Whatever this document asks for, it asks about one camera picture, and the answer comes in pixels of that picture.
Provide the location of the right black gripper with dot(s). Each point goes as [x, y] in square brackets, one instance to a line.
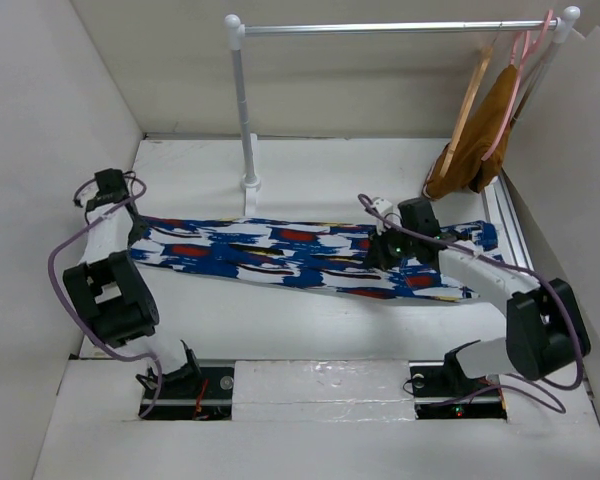
[376, 254]

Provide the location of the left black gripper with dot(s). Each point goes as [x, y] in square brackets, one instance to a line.
[137, 233]

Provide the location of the blue white red patterned trousers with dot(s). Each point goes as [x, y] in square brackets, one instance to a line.
[312, 256]

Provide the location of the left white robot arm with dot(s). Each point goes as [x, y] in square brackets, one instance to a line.
[111, 298]

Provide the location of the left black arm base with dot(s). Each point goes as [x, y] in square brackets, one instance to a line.
[208, 398]

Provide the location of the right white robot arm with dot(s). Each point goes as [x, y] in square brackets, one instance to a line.
[544, 327]

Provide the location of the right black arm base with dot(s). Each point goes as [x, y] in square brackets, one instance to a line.
[441, 394]

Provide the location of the brown trousers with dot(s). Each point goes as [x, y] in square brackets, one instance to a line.
[467, 169]

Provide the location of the wooden hanger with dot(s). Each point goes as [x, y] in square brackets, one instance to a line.
[469, 97]

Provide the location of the pink hanger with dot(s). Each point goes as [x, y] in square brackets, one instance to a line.
[521, 50]

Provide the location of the white clothes rack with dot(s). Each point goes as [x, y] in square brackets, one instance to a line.
[534, 71]

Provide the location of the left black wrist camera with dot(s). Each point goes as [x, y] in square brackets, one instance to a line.
[111, 185]

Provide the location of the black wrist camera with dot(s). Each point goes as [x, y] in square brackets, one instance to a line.
[418, 217]
[111, 185]

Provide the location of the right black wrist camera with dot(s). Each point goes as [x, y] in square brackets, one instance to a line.
[418, 217]

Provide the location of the aluminium rail right side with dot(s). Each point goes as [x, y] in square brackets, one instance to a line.
[500, 211]

